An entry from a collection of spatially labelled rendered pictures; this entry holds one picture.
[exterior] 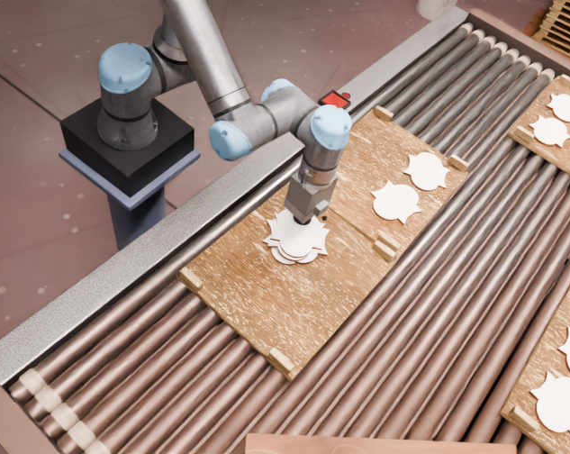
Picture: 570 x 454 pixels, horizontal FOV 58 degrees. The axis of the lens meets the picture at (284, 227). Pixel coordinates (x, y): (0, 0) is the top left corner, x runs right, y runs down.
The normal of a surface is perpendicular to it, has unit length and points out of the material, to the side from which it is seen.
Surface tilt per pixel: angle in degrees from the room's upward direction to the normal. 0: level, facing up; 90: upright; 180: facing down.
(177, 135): 4
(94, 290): 0
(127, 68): 8
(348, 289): 0
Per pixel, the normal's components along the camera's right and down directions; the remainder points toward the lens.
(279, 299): 0.15, -0.57
